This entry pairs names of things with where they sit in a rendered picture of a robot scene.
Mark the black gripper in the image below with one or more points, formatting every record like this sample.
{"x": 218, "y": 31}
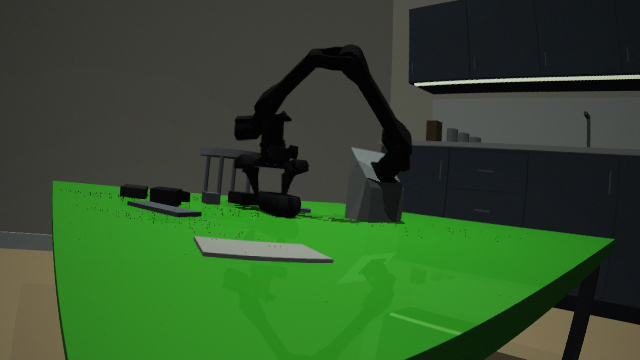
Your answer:
{"x": 249, "y": 164}

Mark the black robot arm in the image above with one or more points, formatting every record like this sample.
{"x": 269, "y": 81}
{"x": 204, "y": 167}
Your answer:
{"x": 351, "y": 61}

